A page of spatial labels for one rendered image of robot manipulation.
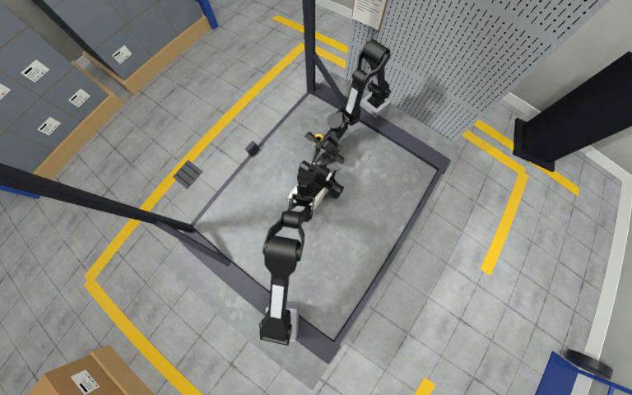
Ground white sheet of paper with printed lines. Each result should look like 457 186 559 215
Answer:
352 0 386 30

